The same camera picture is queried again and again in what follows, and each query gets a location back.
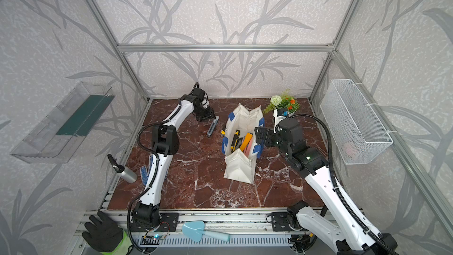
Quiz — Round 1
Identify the blue dotted work glove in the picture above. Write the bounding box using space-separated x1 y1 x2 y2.
139 155 154 186

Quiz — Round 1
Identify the grey art knife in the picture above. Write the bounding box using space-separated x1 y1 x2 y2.
206 116 219 138

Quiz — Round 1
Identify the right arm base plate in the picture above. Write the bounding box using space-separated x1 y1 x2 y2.
265 212 293 232

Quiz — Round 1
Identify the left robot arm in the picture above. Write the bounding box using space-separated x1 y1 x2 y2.
128 82 216 230

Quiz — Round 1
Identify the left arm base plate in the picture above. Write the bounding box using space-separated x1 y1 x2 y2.
130 212 179 233

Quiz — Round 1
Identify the potted artificial flower plant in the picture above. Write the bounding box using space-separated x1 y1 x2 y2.
263 89 300 115

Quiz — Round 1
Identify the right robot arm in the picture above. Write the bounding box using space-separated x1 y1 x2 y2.
254 115 398 255

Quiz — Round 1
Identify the black and green glove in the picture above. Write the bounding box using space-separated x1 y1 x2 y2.
82 211 133 255

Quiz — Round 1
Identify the clear plastic wall bin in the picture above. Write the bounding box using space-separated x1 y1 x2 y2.
11 82 115 164

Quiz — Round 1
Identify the silver black spray bottle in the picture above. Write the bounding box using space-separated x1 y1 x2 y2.
107 154 138 184

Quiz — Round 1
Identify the black yellow art knife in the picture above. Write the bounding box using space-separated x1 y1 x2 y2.
231 130 240 153

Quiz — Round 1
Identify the white power adapter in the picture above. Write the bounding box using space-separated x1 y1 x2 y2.
273 107 289 133

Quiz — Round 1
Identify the white wire mesh basket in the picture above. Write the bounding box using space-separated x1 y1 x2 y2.
320 79 393 165

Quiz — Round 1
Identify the light blue trowel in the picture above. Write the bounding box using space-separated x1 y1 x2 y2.
182 221 230 243

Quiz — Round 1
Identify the orange art knife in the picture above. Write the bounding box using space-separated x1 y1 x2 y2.
239 133 253 152

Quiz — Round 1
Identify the white Doraemon tote pouch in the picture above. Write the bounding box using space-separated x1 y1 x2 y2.
222 104 265 184

